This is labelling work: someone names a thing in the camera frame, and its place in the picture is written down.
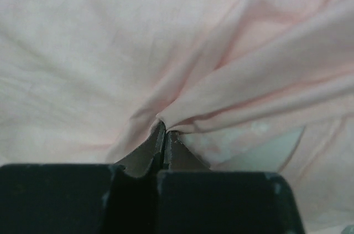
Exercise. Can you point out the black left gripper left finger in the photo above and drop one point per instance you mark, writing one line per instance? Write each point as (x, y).
(84, 198)

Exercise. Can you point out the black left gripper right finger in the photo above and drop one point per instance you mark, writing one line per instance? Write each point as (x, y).
(194, 199)

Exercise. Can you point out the pink pillowcase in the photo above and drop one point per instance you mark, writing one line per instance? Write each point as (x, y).
(87, 80)

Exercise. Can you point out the white pillow insert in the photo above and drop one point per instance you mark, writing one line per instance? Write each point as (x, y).
(253, 146)

